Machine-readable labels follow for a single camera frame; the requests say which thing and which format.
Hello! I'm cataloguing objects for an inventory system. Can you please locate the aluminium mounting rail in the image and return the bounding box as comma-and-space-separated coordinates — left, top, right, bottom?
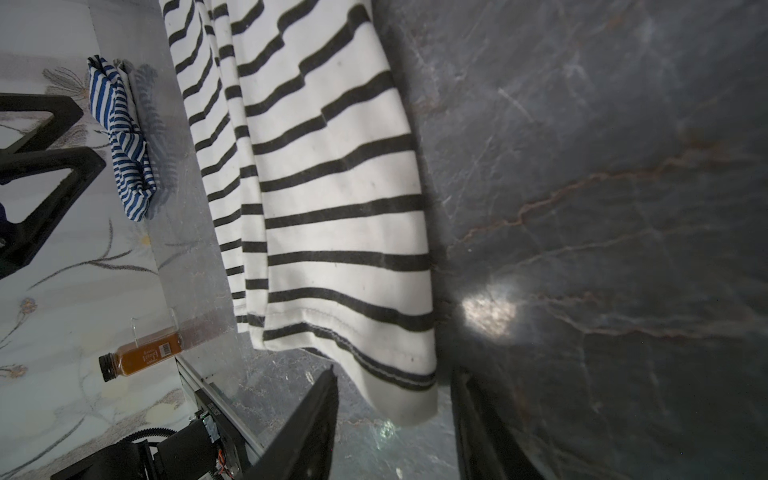
175, 356, 264, 479

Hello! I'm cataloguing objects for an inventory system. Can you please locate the black white striped tank top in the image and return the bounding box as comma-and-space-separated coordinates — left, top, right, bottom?
160, 1, 438, 426

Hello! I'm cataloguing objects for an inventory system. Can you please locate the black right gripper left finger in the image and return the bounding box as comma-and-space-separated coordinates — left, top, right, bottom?
243, 368, 339, 480

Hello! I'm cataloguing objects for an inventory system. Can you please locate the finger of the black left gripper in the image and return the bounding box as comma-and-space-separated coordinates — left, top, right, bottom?
1, 147, 106, 278
1, 93, 83, 156

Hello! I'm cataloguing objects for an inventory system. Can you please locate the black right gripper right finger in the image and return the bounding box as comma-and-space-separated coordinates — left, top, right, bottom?
451, 369, 543, 480

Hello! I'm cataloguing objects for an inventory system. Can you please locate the blue white striped tank top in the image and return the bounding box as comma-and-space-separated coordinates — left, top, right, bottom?
88, 55, 157, 223

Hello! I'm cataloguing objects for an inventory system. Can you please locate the amber spice jar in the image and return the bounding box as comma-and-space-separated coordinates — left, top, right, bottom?
98, 329, 183, 382

